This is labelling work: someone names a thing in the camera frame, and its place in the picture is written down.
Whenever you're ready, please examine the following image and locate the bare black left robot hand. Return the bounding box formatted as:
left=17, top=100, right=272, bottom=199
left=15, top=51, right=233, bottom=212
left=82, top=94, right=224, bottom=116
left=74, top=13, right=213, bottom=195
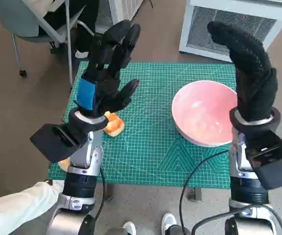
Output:
left=75, top=20, right=141, bottom=118

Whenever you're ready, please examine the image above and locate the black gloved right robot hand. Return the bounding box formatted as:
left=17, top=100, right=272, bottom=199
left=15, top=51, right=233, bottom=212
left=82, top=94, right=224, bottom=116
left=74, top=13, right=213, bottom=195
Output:
left=207, top=21, right=278, bottom=122

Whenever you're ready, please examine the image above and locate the long striped toy bread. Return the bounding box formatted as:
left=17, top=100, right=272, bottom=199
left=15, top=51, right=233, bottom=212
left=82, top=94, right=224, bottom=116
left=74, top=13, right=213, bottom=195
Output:
left=103, top=111, right=126, bottom=137

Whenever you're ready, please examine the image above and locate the pink bowl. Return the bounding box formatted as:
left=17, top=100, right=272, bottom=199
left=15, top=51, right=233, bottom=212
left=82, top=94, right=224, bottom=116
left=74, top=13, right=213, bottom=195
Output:
left=171, top=80, right=238, bottom=147

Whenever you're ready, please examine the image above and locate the round toy bread bun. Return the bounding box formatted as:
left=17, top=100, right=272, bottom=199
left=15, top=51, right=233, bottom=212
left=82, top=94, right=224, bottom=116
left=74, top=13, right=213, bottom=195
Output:
left=57, top=158, right=72, bottom=172

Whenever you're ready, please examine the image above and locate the green cutting mat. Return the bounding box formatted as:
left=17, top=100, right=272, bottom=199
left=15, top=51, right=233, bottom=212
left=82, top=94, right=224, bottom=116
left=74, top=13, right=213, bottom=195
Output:
left=48, top=61, right=238, bottom=189

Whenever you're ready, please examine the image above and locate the person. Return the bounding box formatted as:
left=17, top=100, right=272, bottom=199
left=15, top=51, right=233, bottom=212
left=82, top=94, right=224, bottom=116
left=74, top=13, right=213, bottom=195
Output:
left=39, top=0, right=100, bottom=59
left=0, top=180, right=64, bottom=235

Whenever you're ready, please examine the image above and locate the white cabinet with mesh grille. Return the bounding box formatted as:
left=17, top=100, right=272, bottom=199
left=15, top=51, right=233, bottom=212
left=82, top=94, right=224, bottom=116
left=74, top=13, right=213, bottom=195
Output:
left=179, top=0, right=282, bottom=63

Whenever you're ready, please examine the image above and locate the white cabinet with slatted side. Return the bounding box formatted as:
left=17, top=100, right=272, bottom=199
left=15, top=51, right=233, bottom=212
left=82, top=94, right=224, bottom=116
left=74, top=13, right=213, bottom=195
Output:
left=95, top=0, right=144, bottom=35

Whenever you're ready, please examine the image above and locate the dark metal table leg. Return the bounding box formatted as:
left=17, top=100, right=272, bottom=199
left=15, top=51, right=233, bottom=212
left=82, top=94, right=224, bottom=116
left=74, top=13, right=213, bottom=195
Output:
left=103, top=183, right=114, bottom=203
left=187, top=188, right=202, bottom=203

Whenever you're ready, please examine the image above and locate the grey chair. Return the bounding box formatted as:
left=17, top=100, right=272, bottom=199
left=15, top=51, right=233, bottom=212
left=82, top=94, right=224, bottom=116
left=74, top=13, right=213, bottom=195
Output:
left=0, top=0, right=95, bottom=89

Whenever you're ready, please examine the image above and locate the white shoe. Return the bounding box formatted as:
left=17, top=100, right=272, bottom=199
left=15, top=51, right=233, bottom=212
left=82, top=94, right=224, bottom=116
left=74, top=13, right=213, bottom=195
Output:
left=161, top=212, right=177, bottom=233
left=123, top=221, right=137, bottom=235

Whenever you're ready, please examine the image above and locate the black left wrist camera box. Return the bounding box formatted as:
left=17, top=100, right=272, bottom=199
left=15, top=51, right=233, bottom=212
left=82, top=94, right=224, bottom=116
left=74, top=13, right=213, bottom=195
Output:
left=29, top=123, right=92, bottom=164

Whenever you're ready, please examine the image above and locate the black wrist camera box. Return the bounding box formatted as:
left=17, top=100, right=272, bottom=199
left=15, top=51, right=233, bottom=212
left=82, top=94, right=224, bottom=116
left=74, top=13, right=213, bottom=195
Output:
left=245, top=131, right=282, bottom=190
left=29, top=123, right=92, bottom=164

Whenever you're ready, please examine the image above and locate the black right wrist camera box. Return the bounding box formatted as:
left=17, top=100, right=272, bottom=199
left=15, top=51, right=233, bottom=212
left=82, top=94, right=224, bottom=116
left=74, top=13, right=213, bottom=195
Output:
left=245, top=131, right=282, bottom=190

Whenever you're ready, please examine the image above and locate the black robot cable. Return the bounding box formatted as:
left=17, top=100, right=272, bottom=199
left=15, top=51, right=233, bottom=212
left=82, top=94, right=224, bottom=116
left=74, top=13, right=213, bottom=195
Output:
left=192, top=207, right=282, bottom=235
left=181, top=149, right=232, bottom=235
left=93, top=168, right=106, bottom=222

